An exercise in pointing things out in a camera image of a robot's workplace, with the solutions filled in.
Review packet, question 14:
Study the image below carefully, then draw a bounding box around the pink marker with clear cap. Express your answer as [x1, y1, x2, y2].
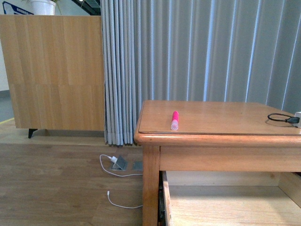
[171, 111, 179, 130]

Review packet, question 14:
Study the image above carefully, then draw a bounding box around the wooden drawer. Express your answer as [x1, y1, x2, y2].
[159, 171, 301, 226]

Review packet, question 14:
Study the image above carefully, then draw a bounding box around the wooden nightstand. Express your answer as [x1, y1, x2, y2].
[135, 100, 301, 226]

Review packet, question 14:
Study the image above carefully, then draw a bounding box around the closed metal floor socket cover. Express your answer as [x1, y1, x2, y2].
[132, 161, 143, 171]

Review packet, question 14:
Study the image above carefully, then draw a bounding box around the open metal floor socket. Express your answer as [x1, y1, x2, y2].
[110, 155, 128, 171]

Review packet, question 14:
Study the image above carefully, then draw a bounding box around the white charger plug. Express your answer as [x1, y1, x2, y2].
[109, 156, 118, 163]

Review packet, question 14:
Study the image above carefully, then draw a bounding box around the grey pleated curtain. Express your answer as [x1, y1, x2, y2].
[100, 0, 301, 145]

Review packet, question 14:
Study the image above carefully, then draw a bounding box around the light wooden cabinet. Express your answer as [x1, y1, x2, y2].
[0, 15, 105, 131]

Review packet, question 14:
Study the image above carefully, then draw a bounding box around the black cabinet leg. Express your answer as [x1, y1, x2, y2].
[28, 129, 38, 139]

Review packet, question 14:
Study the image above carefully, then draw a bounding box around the white device on nightstand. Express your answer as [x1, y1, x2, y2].
[293, 112, 301, 128]

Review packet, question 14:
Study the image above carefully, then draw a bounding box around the white plant pot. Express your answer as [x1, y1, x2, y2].
[29, 0, 56, 16]

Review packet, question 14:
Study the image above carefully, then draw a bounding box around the white charging cable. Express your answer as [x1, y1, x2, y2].
[99, 154, 143, 209]

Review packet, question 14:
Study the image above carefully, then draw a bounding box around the black cable loop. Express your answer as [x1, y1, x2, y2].
[267, 113, 301, 124]

